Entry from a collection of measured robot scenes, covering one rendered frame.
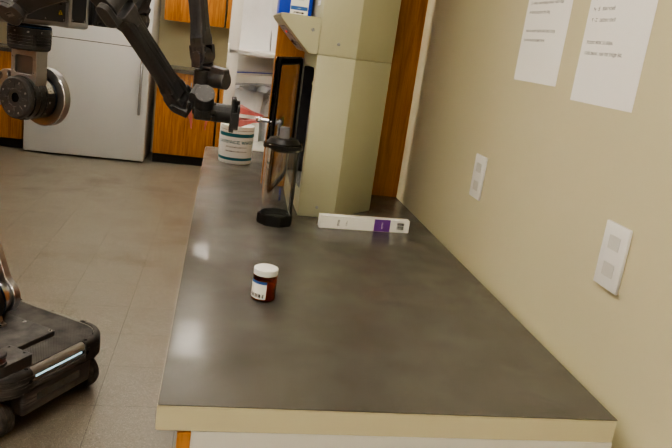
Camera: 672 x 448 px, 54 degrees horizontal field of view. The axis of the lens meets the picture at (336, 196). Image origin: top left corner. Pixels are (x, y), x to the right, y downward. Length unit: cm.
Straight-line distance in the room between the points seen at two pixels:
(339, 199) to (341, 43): 46
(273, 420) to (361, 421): 13
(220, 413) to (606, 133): 81
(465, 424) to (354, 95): 112
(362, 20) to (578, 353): 107
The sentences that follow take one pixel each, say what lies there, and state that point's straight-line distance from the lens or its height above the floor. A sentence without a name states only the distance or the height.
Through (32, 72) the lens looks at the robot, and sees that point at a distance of 240.
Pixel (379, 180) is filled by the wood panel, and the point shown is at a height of 100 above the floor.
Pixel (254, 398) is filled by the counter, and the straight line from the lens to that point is 100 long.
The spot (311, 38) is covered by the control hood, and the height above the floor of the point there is 145.
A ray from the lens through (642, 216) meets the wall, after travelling 117.
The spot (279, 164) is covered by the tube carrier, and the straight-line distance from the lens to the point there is 177.
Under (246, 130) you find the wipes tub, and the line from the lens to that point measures 257.
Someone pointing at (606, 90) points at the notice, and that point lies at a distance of 130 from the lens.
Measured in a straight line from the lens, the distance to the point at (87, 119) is 694.
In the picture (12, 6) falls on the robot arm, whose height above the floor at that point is 142.
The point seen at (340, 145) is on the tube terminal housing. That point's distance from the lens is 192.
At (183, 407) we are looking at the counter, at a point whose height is 94.
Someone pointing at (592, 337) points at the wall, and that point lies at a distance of 128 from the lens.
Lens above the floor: 145
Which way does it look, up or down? 13 degrees down
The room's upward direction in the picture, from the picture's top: 8 degrees clockwise
